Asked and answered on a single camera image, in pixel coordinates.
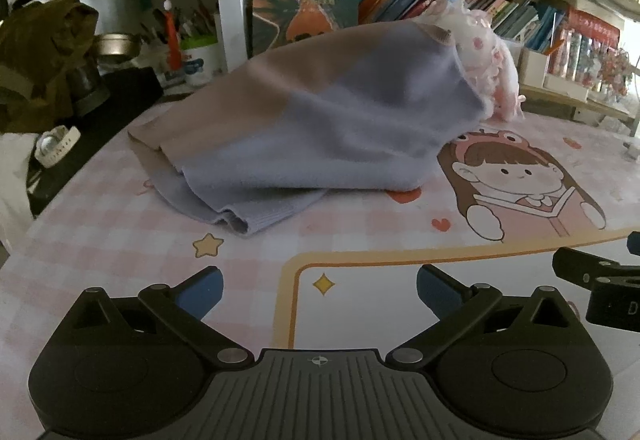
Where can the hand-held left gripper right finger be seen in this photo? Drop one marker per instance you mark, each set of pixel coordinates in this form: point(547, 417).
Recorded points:
point(437, 290)

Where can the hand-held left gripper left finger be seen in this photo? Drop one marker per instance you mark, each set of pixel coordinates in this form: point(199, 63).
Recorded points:
point(200, 292)

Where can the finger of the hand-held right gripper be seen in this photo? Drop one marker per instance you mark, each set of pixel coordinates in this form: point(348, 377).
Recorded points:
point(635, 242)
point(575, 264)

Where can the grey and tan towel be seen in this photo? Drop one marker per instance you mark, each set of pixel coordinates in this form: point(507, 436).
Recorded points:
point(325, 130)

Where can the pink cartoon printed desk mat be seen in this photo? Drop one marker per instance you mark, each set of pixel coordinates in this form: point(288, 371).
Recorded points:
point(150, 240)

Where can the white charger plug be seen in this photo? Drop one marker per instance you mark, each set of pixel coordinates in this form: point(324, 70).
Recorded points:
point(632, 150)

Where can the wooden shelf board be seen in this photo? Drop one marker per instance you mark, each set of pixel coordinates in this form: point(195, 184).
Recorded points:
point(565, 107)

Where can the white flat box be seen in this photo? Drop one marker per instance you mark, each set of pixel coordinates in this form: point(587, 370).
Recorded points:
point(567, 87)

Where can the pink flower ornament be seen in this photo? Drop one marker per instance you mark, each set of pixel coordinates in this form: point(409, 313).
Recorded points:
point(616, 72)

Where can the white square desk box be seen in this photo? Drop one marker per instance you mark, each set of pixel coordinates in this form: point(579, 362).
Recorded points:
point(532, 67)

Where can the black cloth pad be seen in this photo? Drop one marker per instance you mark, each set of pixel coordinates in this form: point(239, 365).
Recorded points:
point(115, 110)

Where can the row of patterned book spines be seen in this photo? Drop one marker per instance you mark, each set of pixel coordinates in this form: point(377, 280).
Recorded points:
point(585, 45)

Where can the white wristwatch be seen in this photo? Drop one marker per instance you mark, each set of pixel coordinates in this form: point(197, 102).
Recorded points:
point(55, 147)

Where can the white cloth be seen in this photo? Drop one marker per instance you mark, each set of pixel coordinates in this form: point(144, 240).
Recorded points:
point(12, 190)

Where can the white pen holder cup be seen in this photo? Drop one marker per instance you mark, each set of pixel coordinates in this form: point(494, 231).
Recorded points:
point(202, 65)

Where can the pink white plush bunny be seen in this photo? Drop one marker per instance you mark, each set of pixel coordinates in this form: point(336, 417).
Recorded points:
point(480, 45)

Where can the red tassel ornament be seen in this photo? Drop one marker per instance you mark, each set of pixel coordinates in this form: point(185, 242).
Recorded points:
point(172, 40)

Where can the metal bowl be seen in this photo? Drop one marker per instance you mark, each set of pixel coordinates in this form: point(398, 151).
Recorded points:
point(116, 47)

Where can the olive green bag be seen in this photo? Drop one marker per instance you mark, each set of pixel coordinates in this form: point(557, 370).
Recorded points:
point(40, 50)

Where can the large fantasy picture book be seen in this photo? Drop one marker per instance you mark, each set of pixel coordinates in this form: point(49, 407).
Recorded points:
point(300, 0)

